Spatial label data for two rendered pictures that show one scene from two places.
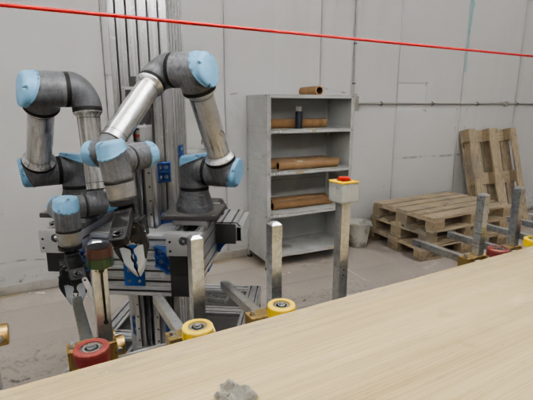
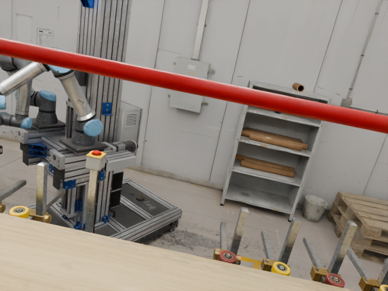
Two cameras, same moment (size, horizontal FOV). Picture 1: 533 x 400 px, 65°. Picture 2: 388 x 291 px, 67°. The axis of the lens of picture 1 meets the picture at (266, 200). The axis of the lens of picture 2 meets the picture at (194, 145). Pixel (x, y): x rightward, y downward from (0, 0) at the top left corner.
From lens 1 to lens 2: 1.40 m
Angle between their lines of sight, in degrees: 30
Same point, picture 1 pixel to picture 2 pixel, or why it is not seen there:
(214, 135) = (73, 101)
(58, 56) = (134, 33)
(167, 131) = (92, 92)
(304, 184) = (280, 156)
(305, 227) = (272, 187)
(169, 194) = not seen: hidden behind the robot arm
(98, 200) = (16, 120)
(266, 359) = not seen: outside the picture
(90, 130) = not seen: hidden behind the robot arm
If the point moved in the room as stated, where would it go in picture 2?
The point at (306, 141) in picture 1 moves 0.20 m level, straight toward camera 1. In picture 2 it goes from (291, 125) to (284, 126)
